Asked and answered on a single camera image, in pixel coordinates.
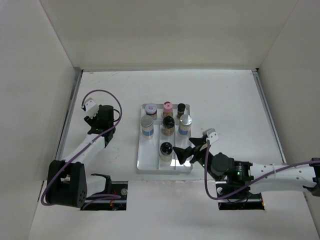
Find grey lid sauce jar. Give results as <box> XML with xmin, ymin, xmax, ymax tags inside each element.
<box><xmin>145</xmin><ymin>103</ymin><xmax>158</xmax><ymax>120</ymax></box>

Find white divided organizer tray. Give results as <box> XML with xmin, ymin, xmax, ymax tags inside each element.
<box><xmin>137</xmin><ymin>103</ymin><xmax>193</xmax><ymax>175</ymax></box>

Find pink cap spice jar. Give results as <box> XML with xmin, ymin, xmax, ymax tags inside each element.
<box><xmin>162</xmin><ymin>101</ymin><xmax>174</xmax><ymax>119</ymax></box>

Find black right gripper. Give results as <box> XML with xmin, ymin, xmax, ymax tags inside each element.
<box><xmin>173</xmin><ymin>136</ymin><xmax>221</xmax><ymax>181</ymax></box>

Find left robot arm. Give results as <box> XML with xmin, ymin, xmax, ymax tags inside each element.
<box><xmin>40</xmin><ymin>104</ymin><xmax>123</xmax><ymax>209</ymax></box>

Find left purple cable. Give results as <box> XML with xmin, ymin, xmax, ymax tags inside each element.
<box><xmin>39</xmin><ymin>89</ymin><xmax>123</xmax><ymax>210</ymax></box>

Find black stopper jar white contents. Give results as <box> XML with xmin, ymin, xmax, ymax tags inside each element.
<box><xmin>159</xmin><ymin>142</ymin><xmax>173</xmax><ymax>162</ymax></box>

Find black stopper jar brown contents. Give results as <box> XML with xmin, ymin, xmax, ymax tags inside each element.
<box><xmin>161</xmin><ymin>115</ymin><xmax>175</xmax><ymax>136</ymax></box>

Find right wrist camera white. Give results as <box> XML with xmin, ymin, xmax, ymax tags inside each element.
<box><xmin>202</xmin><ymin>128</ymin><xmax>219</xmax><ymax>145</ymax></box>

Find white cap blue label jar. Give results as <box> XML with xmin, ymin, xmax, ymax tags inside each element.
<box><xmin>140</xmin><ymin>115</ymin><xmax>154</xmax><ymax>139</ymax></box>

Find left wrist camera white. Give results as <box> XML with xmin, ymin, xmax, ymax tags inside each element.
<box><xmin>81</xmin><ymin>97</ymin><xmax>99</xmax><ymax>119</ymax></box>

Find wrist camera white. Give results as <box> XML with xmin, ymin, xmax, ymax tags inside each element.
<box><xmin>202</xmin><ymin>128</ymin><xmax>219</xmax><ymax>145</ymax></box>
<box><xmin>81</xmin><ymin>97</ymin><xmax>99</xmax><ymax>119</ymax></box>

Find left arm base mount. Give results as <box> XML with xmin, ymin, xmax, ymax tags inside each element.
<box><xmin>80</xmin><ymin>181</ymin><xmax>129</xmax><ymax>211</ymax></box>

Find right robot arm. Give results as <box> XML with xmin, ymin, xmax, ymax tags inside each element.
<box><xmin>173</xmin><ymin>135</ymin><xmax>320</xmax><ymax>200</ymax></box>

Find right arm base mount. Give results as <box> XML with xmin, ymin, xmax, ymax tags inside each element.
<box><xmin>216</xmin><ymin>182</ymin><xmax>265</xmax><ymax>211</ymax></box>

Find black cap red label bottle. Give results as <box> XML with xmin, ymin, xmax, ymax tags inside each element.
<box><xmin>176</xmin><ymin>103</ymin><xmax>186</xmax><ymax>119</ymax></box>

